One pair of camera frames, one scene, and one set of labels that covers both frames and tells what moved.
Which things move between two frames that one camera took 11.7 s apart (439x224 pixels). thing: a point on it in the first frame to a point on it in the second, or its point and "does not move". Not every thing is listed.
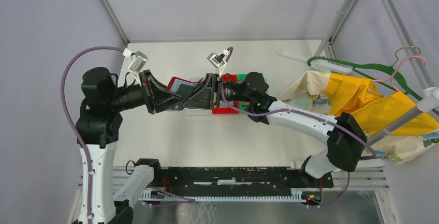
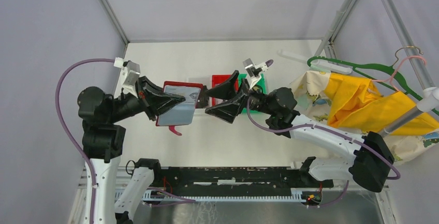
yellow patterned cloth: x=331 y=93 does not move
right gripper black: x=201 y=98 to x=228 y=110
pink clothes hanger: x=390 y=79 does not move
